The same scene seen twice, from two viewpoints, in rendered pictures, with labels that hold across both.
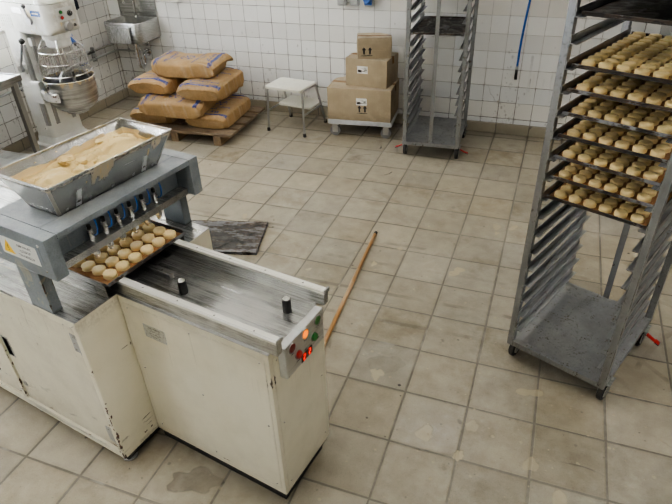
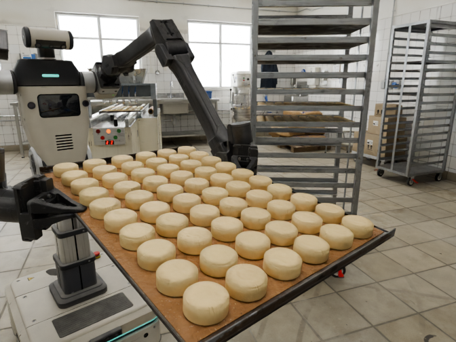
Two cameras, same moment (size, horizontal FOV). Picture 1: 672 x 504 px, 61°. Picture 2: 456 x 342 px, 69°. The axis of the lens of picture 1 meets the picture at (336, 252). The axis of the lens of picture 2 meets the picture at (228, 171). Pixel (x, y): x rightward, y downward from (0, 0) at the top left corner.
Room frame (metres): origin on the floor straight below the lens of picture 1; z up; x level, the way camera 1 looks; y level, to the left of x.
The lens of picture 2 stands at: (0.44, -2.52, 1.20)
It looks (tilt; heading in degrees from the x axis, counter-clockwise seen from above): 15 degrees down; 49
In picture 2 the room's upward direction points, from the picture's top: straight up
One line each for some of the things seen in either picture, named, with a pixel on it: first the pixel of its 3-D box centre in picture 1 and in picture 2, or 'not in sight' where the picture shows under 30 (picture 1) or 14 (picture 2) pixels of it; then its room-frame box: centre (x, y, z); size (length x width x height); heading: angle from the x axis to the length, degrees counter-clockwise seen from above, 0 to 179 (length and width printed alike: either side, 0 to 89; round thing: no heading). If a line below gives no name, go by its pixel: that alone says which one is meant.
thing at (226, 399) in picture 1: (231, 371); (119, 163); (1.65, 0.44, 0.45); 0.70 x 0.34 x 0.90; 59
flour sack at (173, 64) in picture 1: (191, 64); (300, 113); (5.56, 1.32, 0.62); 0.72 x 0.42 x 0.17; 75
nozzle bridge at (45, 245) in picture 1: (109, 223); (121, 100); (1.91, 0.87, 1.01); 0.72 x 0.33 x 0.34; 149
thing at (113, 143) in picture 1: (91, 160); not in sight; (1.91, 0.87, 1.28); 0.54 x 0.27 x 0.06; 149
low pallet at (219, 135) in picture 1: (195, 120); (296, 143); (5.56, 1.37, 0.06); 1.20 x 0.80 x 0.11; 71
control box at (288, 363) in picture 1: (301, 341); (109, 136); (1.46, 0.13, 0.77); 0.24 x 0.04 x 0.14; 149
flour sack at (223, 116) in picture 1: (220, 110); (307, 138); (5.47, 1.09, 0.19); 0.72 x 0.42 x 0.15; 163
